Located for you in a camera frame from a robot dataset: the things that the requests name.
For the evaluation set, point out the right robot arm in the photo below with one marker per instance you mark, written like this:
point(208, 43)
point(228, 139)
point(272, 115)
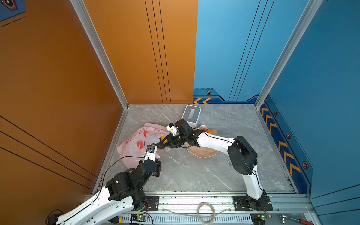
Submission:
point(242, 156)

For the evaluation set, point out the left aluminium corner post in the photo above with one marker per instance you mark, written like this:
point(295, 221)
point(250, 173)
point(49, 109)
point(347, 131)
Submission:
point(87, 23)

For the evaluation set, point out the pink plastic bag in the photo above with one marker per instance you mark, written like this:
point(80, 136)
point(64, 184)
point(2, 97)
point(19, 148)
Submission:
point(136, 144)

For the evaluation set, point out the aluminium front rail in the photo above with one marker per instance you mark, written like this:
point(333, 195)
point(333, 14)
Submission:
point(211, 208)

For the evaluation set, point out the green circuit board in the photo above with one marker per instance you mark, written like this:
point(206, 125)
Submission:
point(260, 219)
point(139, 218)

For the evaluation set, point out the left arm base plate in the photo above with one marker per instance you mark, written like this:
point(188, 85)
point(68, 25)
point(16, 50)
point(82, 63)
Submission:
point(151, 204)

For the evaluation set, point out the right aluminium corner post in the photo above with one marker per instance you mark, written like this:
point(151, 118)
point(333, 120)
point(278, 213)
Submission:
point(294, 39)

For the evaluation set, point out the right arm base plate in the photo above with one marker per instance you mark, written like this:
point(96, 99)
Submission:
point(245, 203)

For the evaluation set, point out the beige fruit plate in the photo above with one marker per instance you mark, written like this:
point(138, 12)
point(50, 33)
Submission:
point(201, 152)

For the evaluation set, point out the red handled screwdriver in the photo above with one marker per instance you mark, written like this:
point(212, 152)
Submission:
point(301, 221)

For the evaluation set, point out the green circuit board left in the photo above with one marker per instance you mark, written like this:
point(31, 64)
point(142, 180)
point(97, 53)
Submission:
point(139, 218)

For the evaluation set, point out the aluminium corner post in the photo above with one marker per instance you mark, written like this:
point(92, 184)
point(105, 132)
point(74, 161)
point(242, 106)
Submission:
point(294, 39)
point(87, 23)

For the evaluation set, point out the white grey tissue box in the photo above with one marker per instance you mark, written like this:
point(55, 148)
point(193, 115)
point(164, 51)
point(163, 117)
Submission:
point(191, 115)

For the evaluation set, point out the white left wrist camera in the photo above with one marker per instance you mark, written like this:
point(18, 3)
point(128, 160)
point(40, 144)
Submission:
point(150, 152)

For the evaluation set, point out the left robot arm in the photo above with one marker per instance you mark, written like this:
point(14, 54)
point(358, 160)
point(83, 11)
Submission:
point(121, 194)

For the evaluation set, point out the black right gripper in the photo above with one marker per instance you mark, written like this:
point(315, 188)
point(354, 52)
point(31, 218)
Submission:
point(169, 142)

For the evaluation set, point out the black yellow screwdriver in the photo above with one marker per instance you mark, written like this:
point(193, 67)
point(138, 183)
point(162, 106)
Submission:
point(116, 220)

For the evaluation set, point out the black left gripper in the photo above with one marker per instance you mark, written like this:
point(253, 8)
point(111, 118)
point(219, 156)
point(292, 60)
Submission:
point(159, 164)

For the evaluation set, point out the green circuit board right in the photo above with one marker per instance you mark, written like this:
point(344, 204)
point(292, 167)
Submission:
point(260, 219)

